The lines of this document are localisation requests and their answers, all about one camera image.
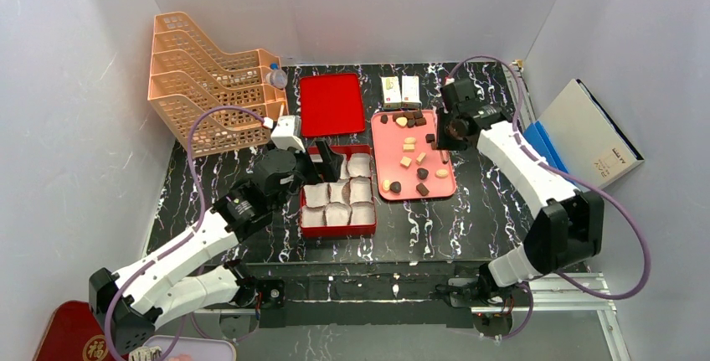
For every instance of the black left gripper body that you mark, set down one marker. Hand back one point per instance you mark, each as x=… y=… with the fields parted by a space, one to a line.
x=313 y=163

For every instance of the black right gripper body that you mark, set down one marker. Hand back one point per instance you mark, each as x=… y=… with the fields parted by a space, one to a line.
x=444 y=136

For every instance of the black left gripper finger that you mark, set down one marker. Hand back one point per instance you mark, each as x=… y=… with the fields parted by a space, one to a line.
x=331 y=162
x=309 y=170

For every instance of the red chocolate box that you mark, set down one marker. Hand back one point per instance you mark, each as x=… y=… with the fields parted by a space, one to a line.
x=346 y=207

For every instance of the white block chocolate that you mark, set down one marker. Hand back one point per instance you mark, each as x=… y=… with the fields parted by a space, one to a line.
x=420 y=158

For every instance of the brown rectangular chocolate bottom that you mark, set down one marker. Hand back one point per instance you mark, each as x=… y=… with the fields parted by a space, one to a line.
x=422 y=189

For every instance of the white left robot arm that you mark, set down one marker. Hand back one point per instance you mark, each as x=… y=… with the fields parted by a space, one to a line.
x=131 y=303

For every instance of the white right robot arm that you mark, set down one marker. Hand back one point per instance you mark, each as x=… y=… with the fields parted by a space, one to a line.
x=568 y=224

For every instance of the red tin lid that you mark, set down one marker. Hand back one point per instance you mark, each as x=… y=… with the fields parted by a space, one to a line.
x=331 y=105

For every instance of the pink plastic tray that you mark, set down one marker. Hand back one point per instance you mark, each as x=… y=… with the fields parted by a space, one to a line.
x=388 y=141

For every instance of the blue folder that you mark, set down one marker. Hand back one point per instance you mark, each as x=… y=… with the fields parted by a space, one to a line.
x=538 y=138

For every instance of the plastic water bottle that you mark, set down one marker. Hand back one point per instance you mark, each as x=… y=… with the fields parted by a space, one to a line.
x=277 y=77

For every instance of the orange plastic file rack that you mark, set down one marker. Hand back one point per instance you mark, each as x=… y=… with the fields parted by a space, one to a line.
x=209 y=99

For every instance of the dark red round tin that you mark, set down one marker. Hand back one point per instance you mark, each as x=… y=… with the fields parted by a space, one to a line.
x=73 y=334

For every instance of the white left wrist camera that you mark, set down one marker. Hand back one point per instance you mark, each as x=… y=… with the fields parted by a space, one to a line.
x=286 y=134

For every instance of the aluminium rail frame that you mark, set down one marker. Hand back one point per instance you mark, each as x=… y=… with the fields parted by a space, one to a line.
x=372 y=294

